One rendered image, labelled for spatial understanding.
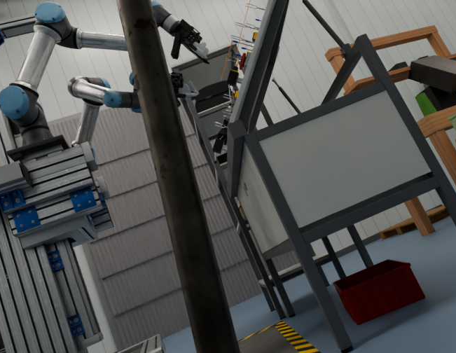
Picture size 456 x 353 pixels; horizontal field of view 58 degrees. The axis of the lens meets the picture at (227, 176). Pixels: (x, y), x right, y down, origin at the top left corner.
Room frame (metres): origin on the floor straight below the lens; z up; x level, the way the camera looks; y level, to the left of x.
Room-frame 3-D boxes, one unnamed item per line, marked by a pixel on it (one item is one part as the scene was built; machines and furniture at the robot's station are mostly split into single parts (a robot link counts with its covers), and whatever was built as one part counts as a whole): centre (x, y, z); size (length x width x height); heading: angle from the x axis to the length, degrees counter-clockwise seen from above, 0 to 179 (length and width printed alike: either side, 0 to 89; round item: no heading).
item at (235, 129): (2.00, -0.04, 0.83); 1.18 x 0.05 x 0.06; 5
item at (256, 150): (2.03, -0.36, 0.40); 1.18 x 0.60 x 0.80; 5
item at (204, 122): (2.95, -0.16, 0.92); 0.60 x 0.50 x 1.85; 5
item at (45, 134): (1.64, 0.70, 1.21); 0.15 x 0.15 x 0.10
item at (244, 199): (2.28, -0.04, 0.60); 0.55 x 0.02 x 0.39; 5
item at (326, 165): (2.03, -0.36, 0.60); 1.17 x 0.58 x 0.40; 5
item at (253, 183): (1.73, -0.09, 0.60); 0.55 x 0.03 x 0.39; 5
